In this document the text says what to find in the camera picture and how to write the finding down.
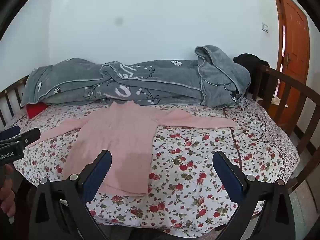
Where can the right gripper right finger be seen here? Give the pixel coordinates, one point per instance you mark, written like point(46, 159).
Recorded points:
point(276, 220)

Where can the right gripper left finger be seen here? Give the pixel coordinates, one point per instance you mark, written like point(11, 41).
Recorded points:
point(59, 208)

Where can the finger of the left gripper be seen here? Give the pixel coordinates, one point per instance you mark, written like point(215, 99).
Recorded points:
point(9, 133)
point(23, 139)

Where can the pink knit sweater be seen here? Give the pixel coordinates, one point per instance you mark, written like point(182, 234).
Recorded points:
point(127, 132)

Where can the person's left hand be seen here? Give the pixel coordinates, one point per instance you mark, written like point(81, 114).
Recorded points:
point(7, 195)

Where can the red pillow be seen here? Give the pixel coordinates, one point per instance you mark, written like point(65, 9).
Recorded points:
point(35, 109)

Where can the floral bed sheet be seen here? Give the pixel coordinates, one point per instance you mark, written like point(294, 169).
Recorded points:
point(186, 198)

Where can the grey floral blanket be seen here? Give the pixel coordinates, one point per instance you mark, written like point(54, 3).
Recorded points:
point(212, 80)

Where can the black garment on footboard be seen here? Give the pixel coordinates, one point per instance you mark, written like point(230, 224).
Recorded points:
point(252, 63)

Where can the orange wooden door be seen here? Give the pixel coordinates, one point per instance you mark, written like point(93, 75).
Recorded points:
point(294, 41)

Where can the dark wooden bed frame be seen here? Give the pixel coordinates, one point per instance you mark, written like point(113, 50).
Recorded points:
point(274, 76)

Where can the white wall switch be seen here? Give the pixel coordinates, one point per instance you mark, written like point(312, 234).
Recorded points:
point(264, 27)

